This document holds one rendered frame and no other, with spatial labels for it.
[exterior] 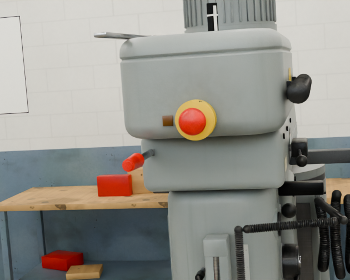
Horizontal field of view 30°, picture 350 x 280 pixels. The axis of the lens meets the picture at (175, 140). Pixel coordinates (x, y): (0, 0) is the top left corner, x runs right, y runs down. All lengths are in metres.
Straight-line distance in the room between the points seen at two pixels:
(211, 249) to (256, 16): 0.51
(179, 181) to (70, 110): 4.71
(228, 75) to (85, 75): 4.77
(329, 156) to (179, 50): 0.60
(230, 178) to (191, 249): 0.16
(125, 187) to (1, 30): 1.86
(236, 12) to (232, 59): 0.39
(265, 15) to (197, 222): 0.48
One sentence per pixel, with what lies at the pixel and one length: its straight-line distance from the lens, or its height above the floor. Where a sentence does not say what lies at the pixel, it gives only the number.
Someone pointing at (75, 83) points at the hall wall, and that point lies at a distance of 5.76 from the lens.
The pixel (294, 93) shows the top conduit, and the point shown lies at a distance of 1.01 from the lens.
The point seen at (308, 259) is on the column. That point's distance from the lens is 1.63.
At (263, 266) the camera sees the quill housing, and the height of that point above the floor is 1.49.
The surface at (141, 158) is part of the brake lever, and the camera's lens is 1.02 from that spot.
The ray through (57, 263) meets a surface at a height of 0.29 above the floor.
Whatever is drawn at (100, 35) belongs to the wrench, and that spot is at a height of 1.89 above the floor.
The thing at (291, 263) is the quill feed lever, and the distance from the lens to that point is 1.27.
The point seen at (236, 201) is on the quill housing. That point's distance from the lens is 1.14.
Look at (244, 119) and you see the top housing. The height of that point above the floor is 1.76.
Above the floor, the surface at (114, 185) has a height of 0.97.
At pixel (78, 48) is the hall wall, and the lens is 5.75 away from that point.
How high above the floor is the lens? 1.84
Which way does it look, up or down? 6 degrees down
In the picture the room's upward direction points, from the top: 4 degrees counter-clockwise
